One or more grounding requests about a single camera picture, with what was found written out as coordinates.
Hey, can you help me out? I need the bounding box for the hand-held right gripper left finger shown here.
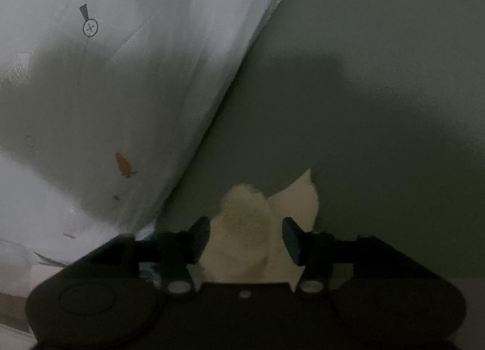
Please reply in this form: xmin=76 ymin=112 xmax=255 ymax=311
xmin=114 ymin=216 xmax=211 ymax=295

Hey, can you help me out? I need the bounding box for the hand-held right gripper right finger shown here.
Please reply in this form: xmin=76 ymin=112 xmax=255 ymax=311
xmin=281 ymin=217 xmax=384 ymax=294

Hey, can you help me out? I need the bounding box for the beige shirt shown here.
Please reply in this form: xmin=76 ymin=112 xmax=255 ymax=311
xmin=199 ymin=168 xmax=321 ymax=293

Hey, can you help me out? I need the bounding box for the white carrot print sheet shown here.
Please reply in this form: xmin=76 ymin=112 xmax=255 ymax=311
xmin=0 ymin=0 xmax=323 ymax=260

